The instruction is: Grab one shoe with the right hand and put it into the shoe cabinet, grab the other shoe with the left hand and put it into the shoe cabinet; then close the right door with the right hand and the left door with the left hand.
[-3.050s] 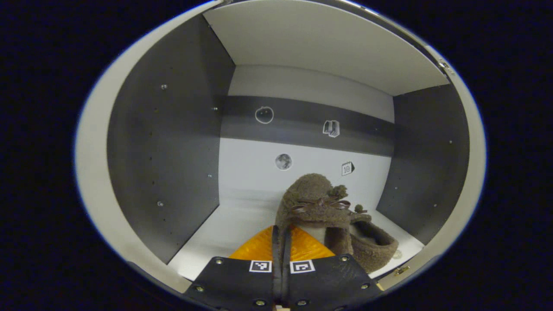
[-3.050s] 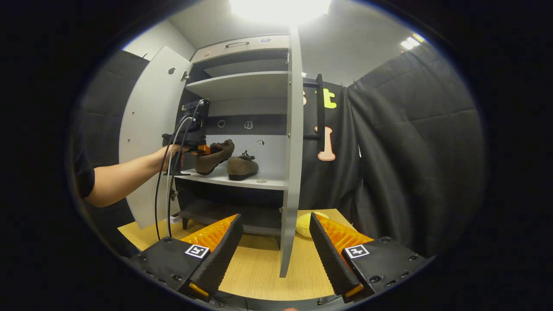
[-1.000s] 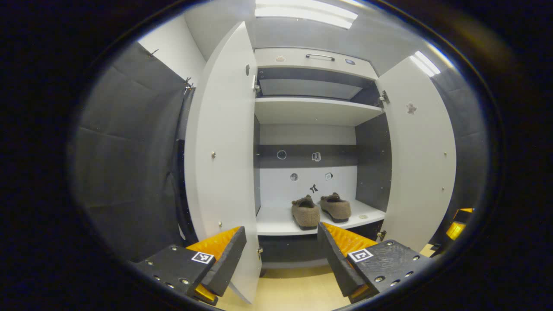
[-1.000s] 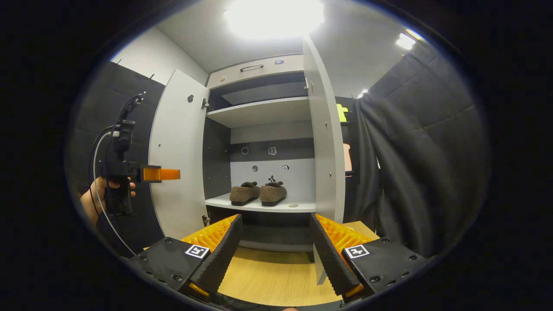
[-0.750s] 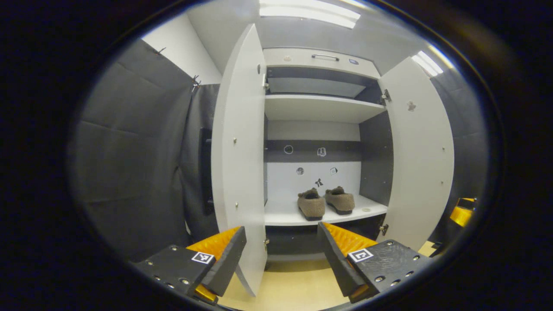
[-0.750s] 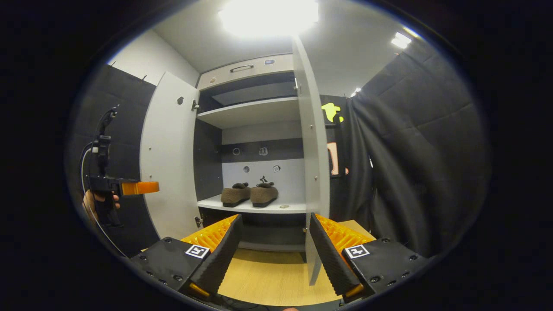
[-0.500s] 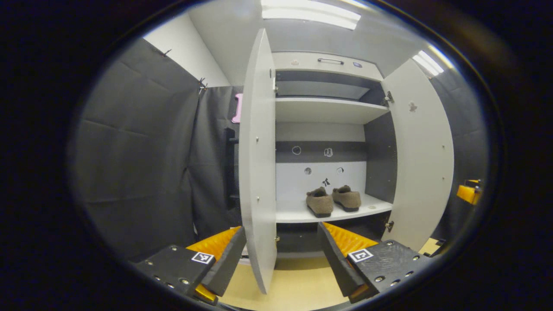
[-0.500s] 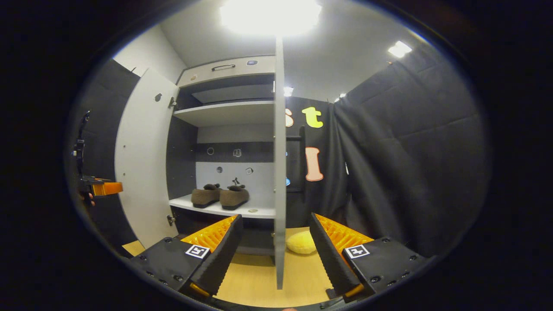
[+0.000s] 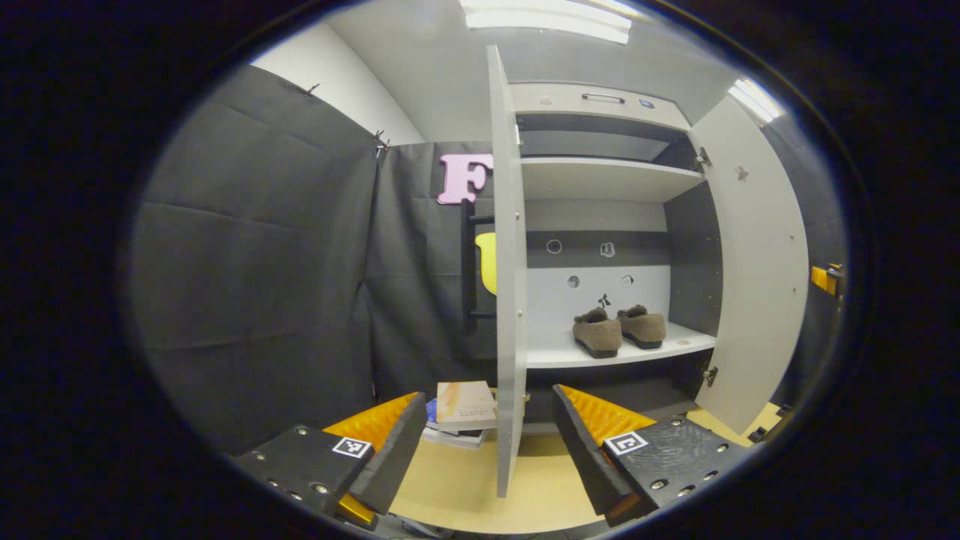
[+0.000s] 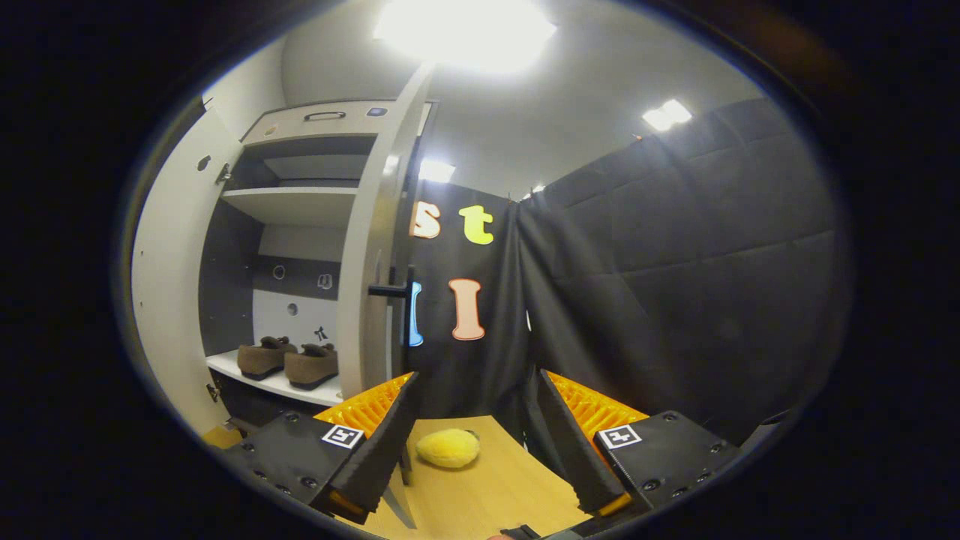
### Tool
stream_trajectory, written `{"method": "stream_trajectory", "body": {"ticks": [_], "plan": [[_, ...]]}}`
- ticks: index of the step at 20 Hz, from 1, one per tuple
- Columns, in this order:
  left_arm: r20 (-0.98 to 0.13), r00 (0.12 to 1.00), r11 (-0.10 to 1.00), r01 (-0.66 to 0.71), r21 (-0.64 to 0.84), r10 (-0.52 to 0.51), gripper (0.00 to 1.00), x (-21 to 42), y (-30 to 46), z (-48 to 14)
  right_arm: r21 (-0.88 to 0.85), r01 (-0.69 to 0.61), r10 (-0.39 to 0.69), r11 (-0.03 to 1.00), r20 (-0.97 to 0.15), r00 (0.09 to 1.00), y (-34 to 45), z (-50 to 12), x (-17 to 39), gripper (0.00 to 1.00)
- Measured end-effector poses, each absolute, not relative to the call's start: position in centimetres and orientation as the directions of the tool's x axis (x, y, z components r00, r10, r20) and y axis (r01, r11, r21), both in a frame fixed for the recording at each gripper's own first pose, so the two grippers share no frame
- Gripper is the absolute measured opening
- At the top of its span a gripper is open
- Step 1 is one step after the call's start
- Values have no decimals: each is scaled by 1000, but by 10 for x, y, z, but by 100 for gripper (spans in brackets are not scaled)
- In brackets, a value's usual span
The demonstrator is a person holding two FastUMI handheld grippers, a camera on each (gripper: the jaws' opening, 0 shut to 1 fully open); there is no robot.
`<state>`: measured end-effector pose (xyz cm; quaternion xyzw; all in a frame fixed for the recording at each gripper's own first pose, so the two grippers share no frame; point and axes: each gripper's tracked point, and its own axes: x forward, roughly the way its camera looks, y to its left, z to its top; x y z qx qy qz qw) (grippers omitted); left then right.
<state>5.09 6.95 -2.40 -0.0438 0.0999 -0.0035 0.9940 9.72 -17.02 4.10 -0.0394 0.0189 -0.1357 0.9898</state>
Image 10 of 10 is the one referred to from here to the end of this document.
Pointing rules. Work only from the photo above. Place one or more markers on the large ceiling light panel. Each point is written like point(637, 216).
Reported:
point(465, 34)

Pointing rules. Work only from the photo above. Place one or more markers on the grey shoe cabinet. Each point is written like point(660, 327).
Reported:
point(300, 206)

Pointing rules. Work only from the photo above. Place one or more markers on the grey cabinet door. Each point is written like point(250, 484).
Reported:
point(367, 247)
point(169, 285)

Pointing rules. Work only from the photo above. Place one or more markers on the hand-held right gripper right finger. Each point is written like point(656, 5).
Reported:
point(574, 450)

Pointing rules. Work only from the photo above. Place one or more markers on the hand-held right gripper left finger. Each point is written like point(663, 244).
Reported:
point(375, 450)

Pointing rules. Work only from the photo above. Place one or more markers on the small ceiling light panel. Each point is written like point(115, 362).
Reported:
point(666, 115)
point(437, 171)

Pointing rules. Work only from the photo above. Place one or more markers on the yellow plush toy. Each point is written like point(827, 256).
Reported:
point(448, 448)

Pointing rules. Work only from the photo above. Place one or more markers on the brown fuzzy shoe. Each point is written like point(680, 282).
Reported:
point(262, 360)
point(311, 367)

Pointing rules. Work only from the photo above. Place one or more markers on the black backdrop cloth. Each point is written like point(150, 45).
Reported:
point(675, 285)

